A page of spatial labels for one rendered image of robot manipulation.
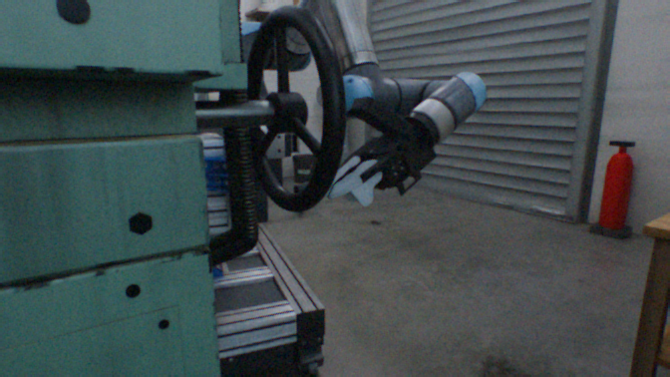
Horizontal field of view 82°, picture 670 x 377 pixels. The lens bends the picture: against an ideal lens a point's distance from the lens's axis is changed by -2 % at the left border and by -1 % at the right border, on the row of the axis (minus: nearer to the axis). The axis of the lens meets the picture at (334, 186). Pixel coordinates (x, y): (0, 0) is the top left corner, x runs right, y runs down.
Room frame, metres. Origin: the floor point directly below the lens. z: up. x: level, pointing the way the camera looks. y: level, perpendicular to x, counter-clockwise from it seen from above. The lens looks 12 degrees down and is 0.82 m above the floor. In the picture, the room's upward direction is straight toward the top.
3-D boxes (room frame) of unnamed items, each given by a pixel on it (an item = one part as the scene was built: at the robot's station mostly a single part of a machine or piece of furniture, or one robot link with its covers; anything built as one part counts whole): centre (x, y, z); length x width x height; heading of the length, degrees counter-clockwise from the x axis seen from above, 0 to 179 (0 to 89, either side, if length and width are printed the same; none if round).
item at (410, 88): (0.80, -0.15, 0.83); 0.11 x 0.11 x 0.08; 36
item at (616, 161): (2.40, -1.80, 0.30); 0.19 x 0.18 x 0.60; 127
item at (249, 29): (1.17, 0.26, 0.98); 0.13 x 0.12 x 0.14; 126
